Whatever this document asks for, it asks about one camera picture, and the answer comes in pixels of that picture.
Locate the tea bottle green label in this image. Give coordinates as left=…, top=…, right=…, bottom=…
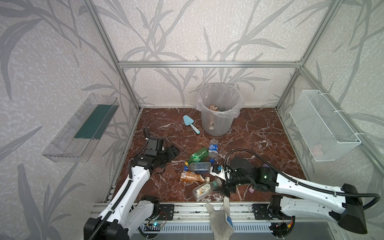
left=192, top=178, right=222, bottom=201

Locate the brown nescafe bottle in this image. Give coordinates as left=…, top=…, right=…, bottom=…
left=209, top=105, right=218, bottom=112
left=180, top=171, right=211, bottom=183

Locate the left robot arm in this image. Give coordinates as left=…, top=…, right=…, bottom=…
left=84, top=138, right=180, bottom=240

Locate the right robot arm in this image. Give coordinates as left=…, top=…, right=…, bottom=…
left=211, top=157, right=380, bottom=235

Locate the grey mesh waste bin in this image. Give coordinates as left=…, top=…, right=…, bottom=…
left=199, top=83, right=241, bottom=138

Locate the clear plastic bin liner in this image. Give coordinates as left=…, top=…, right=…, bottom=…
left=196, top=83, right=244, bottom=118

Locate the clear water bottle blue cap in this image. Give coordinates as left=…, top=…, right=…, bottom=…
left=184, top=162, right=212, bottom=174

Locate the green Sprite bottle centre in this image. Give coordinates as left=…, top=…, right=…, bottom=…
left=185, top=147, right=210, bottom=166

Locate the light blue plastic trowel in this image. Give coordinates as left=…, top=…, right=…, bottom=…
left=183, top=115, right=201, bottom=135

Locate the white knitted work glove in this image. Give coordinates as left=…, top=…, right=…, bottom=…
left=206, top=197, right=234, bottom=240

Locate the Pepsi bottle far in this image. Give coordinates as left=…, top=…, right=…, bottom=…
left=209, top=139, right=219, bottom=159

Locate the green circuit board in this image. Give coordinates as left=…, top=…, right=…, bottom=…
left=143, top=221, right=166, bottom=232

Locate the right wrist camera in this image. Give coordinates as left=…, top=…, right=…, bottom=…
left=210, top=165, right=231, bottom=182

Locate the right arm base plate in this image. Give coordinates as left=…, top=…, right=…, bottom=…
left=252, top=204, right=291, bottom=220

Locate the aluminium front rail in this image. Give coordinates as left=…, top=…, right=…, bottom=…
left=88, top=201, right=331, bottom=224

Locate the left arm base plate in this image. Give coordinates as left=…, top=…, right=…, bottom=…
left=142, top=196, right=175, bottom=221

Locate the white wire mesh basket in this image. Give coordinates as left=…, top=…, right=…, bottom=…
left=290, top=90, right=362, bottom=162

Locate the clear acrylic wall shelf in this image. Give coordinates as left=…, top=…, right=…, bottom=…
left=42, top=94, right=120, bottom=163

